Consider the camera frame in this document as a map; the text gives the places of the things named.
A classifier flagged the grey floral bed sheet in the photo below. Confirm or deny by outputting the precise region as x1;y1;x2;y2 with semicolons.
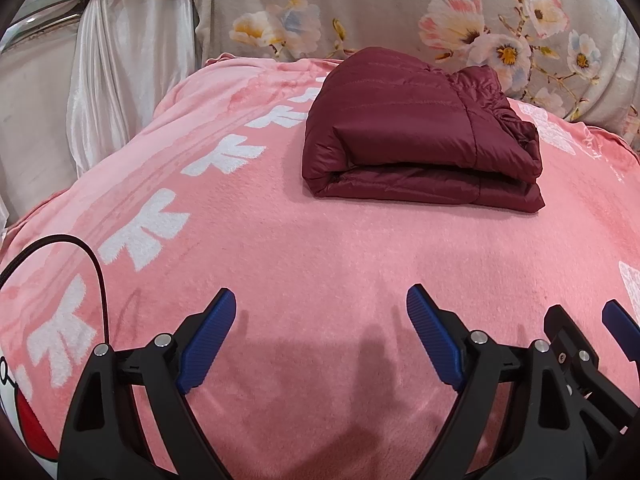
195;0;639;146

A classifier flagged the pink fleece blanket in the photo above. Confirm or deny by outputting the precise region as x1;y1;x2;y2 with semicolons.
1;56;639;479

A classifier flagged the red white cartoon plush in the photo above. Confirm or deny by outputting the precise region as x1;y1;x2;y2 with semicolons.
1;356;58;479

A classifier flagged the maroon puffer jacket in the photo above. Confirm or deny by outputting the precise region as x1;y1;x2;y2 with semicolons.
302;47;544;214

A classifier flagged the white satin curtain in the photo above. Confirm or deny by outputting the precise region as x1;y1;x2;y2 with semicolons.
1;0;198;226

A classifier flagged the black cable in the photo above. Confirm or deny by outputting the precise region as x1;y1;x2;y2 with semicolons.
0;233;112;347

